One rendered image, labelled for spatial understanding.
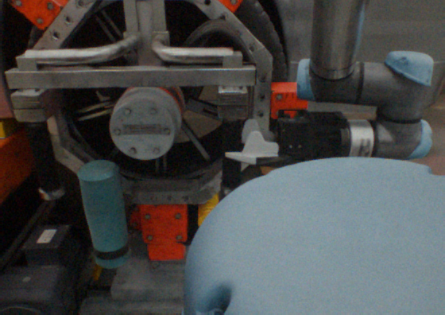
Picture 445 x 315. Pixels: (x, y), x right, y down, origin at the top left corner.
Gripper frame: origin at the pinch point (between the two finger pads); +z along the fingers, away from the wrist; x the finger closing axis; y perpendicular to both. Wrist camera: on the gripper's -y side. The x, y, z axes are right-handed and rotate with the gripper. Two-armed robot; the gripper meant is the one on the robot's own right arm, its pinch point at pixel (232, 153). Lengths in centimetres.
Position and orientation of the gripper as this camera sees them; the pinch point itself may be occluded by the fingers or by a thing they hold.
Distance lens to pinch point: 65.3
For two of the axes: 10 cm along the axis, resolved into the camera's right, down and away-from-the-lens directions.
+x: 0.4, 4.3, -9.0
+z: -10.0, 0.2, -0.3
